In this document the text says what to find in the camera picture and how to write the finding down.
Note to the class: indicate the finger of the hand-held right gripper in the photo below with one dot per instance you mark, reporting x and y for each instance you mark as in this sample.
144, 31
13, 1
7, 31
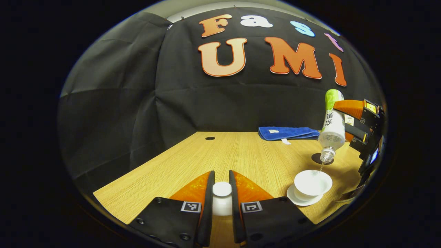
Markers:
353, 108
356, 132

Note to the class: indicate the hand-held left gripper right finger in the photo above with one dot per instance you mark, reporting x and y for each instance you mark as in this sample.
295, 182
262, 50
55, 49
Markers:
236, 220

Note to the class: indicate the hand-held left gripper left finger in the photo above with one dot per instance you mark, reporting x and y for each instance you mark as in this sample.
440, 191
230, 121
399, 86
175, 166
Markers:
208, 213

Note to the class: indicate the clear plastic water bottle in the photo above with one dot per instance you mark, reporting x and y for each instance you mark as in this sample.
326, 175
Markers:
332, 131

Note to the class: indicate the white teacup lid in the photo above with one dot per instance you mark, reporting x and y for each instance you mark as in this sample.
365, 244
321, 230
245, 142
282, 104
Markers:
222, 188

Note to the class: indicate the dark brown round coaster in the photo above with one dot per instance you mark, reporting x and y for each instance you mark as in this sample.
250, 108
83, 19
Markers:
315, 159

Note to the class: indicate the white teacup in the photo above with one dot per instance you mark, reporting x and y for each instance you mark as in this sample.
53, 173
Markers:
311, 182

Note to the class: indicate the white saucer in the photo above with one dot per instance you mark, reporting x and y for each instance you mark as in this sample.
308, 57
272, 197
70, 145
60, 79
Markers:
296, 200

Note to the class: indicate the blue folded towel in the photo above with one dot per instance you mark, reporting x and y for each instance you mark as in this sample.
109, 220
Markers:
289, 132

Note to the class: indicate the black backdrop cloth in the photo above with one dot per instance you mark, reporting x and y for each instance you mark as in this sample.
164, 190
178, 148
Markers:
137, 103

